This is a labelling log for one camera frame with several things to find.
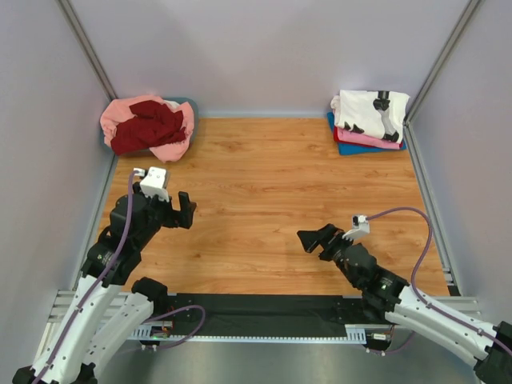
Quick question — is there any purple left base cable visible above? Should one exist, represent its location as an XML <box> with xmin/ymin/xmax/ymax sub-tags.
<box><xmin>135</xmin><ymin>304</ymin><xmax>207</xmax><ymax>353</ymax></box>

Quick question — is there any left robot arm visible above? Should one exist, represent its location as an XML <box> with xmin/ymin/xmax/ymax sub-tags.
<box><xmin>12</xmin><ymin>189</ymin><xmax>197</xmax><ymax>383</ymax></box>

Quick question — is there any blue folded t-shirt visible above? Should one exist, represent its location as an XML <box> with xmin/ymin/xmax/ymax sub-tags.
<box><xmin>326</xmin><ymin>112</ymin><xmax>407</xmax><ymax>155</ymax></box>

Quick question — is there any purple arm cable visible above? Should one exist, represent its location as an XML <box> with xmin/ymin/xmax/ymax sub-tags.
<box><xmin>30</xmin><ymin>167</ymin><xmax>146</xmax><ymax>384</ymax></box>
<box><xmin>366</xmin><ymin>206</ymin><xmax>512</xmax><ymax>358</ymax></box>

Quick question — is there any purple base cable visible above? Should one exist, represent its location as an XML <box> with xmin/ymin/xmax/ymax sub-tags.
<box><xmin>135</xmin><ymin>304</ymin><xmax>207</xmax><ymax>353</ymax></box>
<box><xmin>363</xmin><ymin>330</ymin><xmax>417</xmax><ymax>357</ymax></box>

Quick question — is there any pink crumpled t-shirt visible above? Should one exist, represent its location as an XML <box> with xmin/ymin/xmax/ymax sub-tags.
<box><xmin>98</xmin><ymin>94</ymin><xmax>196</xmax><ymax>163</ymax></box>

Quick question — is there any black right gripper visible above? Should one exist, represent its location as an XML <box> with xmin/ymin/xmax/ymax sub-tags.
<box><xmin>296</xmin><ymin>225</ymin><xmax>359</xmax><ymax>290</ymax></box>

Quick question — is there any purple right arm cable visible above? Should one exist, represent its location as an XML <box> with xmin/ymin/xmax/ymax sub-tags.
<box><xmin>366</xmin><ymin>206</ymin><xmax>512</xmax><ymax>358</ymax></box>

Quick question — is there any right aluminium frame post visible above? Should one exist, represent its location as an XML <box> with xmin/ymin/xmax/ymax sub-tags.
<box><xmin>405</xmin><ymin>0</ymin><xmax>485</xmax><ymax>126</ymax></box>

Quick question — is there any red folded t-shirt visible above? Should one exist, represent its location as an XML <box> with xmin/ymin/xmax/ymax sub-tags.
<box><xmin>332</xmin><ymin>126</ymin><xmax>341</xmax><ymax>142</ymax></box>

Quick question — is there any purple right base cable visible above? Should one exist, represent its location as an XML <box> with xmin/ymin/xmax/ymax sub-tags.
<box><xmin>363</xmin><ymin>330</ymin><xmax>417</xmax><ymax>357</ymax></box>

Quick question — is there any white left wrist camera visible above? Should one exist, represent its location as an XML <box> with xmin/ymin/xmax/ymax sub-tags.
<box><xmin>133</xmin><ymin>166</ymin><xmax>170</xmax><ymax>202</ymax></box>

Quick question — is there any dark red t-shirt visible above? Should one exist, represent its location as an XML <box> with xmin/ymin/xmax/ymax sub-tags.
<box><xmin>110</xmin><ymin>100</ymin><xmax>186</xmax><ymax>155</ymax></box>

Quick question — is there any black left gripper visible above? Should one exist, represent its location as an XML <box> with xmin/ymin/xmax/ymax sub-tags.
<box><xmin>134</xmin><ymin>181</ymin><xmax>197</xmax><ymax>247</ymax></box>

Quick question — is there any aluminium frame post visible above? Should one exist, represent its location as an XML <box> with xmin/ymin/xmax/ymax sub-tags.
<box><xmin>405</xmin><ymin>0</ymin><xmax>485</xmax><ymax>126</ymax></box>
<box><xmin>56</xmin><ymin>0</ymin><xmax>118</xmax><ymax>100</ymax></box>

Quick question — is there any left aluminium frame post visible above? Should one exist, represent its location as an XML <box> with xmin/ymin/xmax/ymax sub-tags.
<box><xmin>56</xmin><ymin>0</ymin><xmax>118</xmax><ymax>100</ymax></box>

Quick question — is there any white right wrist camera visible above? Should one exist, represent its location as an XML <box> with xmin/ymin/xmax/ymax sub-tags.
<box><xmin>342</xmin><ymin>214</ymin><xmax>370</xmax><ymax>242</ymax></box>

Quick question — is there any pink folded t-shirt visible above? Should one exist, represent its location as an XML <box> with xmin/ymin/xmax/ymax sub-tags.
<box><xmin>338</xmin><ymin>127</ymin><xmax>402</xmax><ymax>150</ymax></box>

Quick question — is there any white folded printed t-shirt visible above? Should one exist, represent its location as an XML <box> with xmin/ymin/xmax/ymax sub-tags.
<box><xmin>330</xmin><ymin>90</ymin><xmax>410</xmax><ymax>143</ymax></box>

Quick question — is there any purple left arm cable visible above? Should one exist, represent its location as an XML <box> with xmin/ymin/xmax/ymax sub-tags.
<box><xmin>30</xmin><ymin>167</ymin><xmax>146</xmax><ymax>384</ymax></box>

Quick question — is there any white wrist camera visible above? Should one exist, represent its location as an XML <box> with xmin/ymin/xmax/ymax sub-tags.
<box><xmin>342</xmin><ymin>214</ymin><xmax>370</xmax><ymax>242</ymax></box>
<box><xmin>133</xmin><ymin>166</ymin><xmax>170</xmax><ymax>202</ymax></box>

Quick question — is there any black base mat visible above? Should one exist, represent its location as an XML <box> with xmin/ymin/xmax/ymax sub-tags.
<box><xmin>166</xmin><ymin>294</ymin><xmax>390</xmax><ymax>338</ymax></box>

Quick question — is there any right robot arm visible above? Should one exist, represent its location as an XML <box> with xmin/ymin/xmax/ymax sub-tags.
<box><xmin>297</xmin><ymin>224</ymin><xmax>511</xmax><ymax>383</ymax></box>

